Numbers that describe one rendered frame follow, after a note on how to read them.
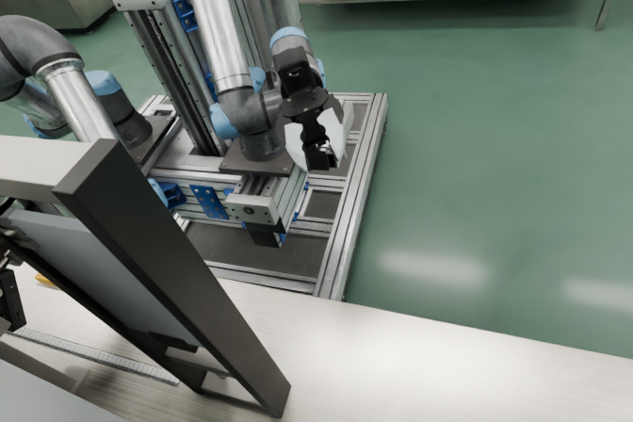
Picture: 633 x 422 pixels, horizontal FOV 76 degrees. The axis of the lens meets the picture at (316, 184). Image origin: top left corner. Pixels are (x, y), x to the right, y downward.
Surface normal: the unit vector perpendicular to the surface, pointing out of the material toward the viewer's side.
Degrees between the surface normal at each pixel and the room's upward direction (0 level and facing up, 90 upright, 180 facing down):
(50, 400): 90
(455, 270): 0
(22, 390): 90
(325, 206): 0
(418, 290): 0
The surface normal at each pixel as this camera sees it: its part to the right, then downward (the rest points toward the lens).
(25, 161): -0.17, -0.66
